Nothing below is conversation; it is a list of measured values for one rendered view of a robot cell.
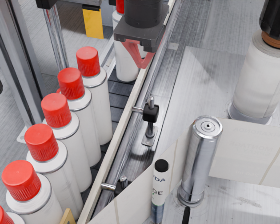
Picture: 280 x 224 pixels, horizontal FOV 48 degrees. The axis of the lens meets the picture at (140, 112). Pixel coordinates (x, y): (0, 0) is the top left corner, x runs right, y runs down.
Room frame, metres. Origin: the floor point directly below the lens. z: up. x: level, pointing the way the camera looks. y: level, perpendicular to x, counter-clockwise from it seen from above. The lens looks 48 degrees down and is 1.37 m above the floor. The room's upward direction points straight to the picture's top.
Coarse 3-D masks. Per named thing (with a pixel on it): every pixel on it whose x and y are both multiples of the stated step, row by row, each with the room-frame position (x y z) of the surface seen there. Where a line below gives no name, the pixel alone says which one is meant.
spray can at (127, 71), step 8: (120, 0) 0.53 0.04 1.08; (120, 8) 0.53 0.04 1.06; (112, 16) 0.54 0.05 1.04; (120, 16) 0.53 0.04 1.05; (120, 48) 0.53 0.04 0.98; (120, 56) 0.53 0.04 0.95; (128, 56) 0.52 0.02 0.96; (120, 64) 0.53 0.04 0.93; (128, 64) 0.52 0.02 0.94; (120, 72) 0.53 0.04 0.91; (128, 72) 0.52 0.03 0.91; (136, 72) 0.53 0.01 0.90; (120, 80) 0.53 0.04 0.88; (128, 80) 0.52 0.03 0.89
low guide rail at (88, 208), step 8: (168, 16) 0.77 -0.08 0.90; (144, 72) 0.52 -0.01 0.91; (136, 80) 0.49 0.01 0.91; (136, 88) 0.47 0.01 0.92; (136, 96) 0.46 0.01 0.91; (128, 104) 0.42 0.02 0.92; (128, 112) 0.40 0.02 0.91; (120, 120) 0.38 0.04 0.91; (120, 128) 0.36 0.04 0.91; (120, 136) 0.35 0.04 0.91; (112, 144) 0.33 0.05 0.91; (112, 152) 0.31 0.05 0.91; (104, 160) 0.29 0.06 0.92; (112, 160) 0.30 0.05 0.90; (104, 168) 0.28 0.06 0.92; (96, 176) 0.26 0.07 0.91; (104, 176) 0.26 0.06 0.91; (96, 184) 0.25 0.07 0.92; (96, 192) 0.23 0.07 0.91; (88, 200) 0.22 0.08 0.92; (96, 200) 0.23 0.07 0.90; (88, 208) 0.21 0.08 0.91; (80, 216) 0.19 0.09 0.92; (88, 216) 0.20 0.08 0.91
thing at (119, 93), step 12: (168, 0) 0.90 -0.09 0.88; (108, 84) 0.52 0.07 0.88; (120, 84) 0.52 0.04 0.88; (132, 84) 0.52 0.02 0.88; (120, 96) 0.48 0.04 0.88; (120, 108) 0.45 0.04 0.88; (108, 144) 0.35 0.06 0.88; (96, 168) 0.30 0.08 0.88; (84, 192) 0.25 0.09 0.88; (84, 204) 0.23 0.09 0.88; (96, 204) 0.23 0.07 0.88
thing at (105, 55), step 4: (112, 36) 0.59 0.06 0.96; (112, 40) 0.57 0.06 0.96; (108, 44) 0.56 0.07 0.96; (112, 44) 0.56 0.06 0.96; (104, 48) 0.54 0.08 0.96; (108, 48) 0.54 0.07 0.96; (112, 48) 0.56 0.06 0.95; (104, 52) 0.53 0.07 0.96; (108, 52) 0.53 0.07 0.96; (100, 56) 0.52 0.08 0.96; (104, 56) 0.52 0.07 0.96; (108, 56) 0.53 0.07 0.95; (100, 60) 0.50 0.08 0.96; (104, 60) 0.51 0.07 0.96; (100, 64) 0.49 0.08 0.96
